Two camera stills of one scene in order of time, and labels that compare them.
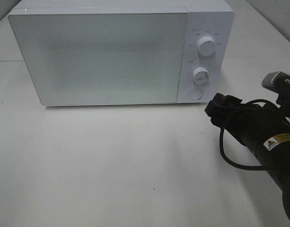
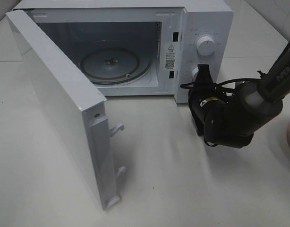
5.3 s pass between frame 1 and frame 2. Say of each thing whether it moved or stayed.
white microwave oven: stayed
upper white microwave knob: stayed
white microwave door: moved
